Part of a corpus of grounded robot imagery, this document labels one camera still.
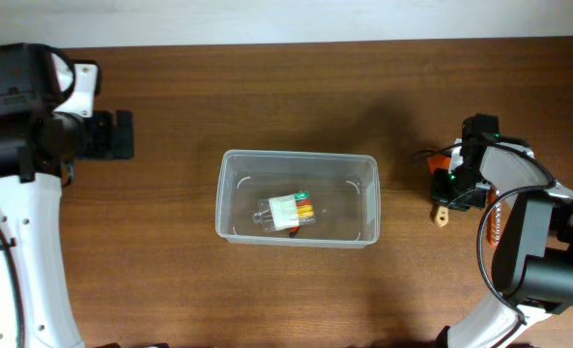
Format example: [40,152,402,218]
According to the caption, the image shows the orange scraper wooden handle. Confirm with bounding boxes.
[427,150,451,227]

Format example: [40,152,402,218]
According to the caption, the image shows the orange bit holder strip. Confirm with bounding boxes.
[486,186,501,247]

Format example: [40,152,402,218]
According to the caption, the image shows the clear plastic container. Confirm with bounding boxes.
[215,150,381,248]

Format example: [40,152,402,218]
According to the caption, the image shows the red handled pliers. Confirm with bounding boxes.
[289,226,300,238]

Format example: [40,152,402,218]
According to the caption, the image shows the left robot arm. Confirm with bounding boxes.
[0,43,134,347]

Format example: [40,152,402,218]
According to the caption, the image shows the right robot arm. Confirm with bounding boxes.
[422,113,573,347]

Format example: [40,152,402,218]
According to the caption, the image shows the right black cable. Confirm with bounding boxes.
[411,137,558,348]

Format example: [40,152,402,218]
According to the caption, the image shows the black cable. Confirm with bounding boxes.
[411,137,558,348]
[0,197,26,348]

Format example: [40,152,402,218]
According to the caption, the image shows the left black cable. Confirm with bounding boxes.
[0,197,26,348]

